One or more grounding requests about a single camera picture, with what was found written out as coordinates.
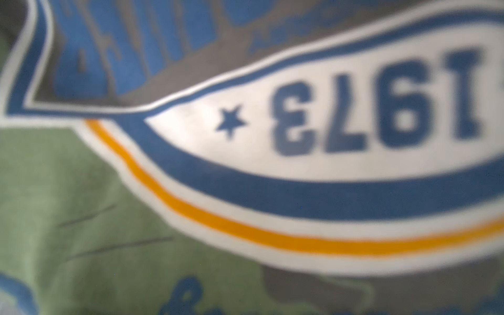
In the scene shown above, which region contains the green tank top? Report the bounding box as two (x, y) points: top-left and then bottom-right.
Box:
(1, 1), (503, 314)

